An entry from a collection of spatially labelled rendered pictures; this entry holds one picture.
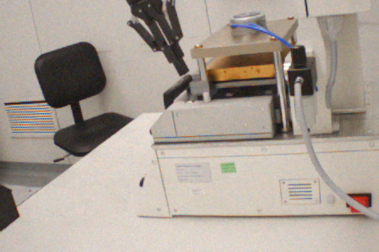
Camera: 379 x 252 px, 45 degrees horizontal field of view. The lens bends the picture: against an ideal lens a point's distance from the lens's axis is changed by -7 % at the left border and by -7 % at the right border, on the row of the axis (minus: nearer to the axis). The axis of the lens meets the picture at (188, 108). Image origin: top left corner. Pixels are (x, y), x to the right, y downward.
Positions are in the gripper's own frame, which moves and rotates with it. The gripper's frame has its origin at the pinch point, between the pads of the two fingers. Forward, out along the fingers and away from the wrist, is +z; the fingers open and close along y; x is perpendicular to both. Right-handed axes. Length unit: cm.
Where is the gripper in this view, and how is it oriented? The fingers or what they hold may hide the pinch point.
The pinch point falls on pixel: (177, 60)
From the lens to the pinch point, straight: 110.4
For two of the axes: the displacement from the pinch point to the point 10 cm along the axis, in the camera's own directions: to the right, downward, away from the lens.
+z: 4.7, 8.7, 1.5
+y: -8.1, 3.7, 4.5
